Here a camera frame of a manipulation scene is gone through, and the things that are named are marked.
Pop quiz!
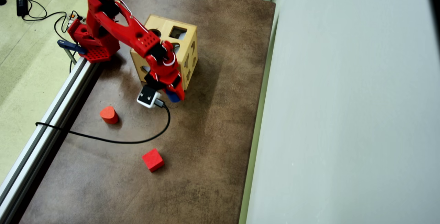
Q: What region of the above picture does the thin black floor cable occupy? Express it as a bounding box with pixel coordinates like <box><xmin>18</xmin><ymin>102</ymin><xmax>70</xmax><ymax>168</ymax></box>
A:
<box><xmin>3</xmin><ymin>0</ymin><xmax>80</xmax><ymax>74</ymax></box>

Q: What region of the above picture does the red cube block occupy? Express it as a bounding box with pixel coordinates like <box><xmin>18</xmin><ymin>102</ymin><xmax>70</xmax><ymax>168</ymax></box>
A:
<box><xmin>142</xmin><ymin>148</ymin><xmax>165</xmax><ymax>172</ymax></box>

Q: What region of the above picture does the aluminium profile rail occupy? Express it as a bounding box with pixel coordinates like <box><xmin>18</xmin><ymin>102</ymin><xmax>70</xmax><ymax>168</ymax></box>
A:
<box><xmin>0</xmin><ymin>56</ymin><xmax>100</xmax><ymax>224</ymax></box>

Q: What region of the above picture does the wooden shape sorter box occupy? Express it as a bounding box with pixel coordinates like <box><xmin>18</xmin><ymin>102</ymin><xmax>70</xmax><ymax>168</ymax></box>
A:
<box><xmin>130</xmin><ymin>14</ymin><xmax>199</xmax><ymax>92</ymax></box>

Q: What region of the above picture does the blue table clamp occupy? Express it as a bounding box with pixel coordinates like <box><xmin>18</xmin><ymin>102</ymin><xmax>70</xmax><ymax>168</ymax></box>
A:
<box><xmin>57</xmin><ymin>40</ymin><xmax>87</xmax><ymax>65</ymax></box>

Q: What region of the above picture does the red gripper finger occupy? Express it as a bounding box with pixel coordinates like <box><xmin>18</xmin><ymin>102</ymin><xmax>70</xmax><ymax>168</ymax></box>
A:
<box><xmin>175</xmin><ymin>76</ymin><xmax>186</xmax><ymax>102</ymax></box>

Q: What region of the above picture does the black power adapter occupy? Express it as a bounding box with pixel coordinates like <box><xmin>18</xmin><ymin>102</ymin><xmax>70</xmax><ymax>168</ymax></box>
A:
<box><xmin>16</xmin><ymin>0</ymin><xmax>29</xmax><ymax>16</ymax></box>

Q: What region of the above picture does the blue cylinder block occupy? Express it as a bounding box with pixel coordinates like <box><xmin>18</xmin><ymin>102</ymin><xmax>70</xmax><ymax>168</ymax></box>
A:
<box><xmin>166</xmin><ymin>89</ymin><xmax>181</xmax><ymax>103</ymax></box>

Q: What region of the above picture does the thick black camera cable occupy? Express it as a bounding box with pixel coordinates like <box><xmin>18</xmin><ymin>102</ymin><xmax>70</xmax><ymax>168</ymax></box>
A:
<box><xmin>35</xmin><ymin>99</ymin><xmax>171</xmax><ymax>145</ymax></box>

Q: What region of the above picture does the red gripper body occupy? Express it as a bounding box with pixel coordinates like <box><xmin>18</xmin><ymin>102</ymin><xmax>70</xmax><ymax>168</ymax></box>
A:
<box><xmin>144</xmin><ymin>56</ymin><xmax>182</xmax><ymax>92</ymax></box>

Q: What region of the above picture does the orange teardrop block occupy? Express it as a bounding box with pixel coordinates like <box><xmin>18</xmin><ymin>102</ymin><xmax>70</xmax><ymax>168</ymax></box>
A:
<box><xmin>100</xmin><ymin>105</ymin><xmax>119</xmax><ymax>125</ymax></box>

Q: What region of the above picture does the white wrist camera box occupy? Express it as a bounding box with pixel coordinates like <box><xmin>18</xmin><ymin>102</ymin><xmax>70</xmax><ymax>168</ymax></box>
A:
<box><xmin>137</xmin><ymin>85</ymin><xmax>161</xmax><ymax>109</ymax></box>

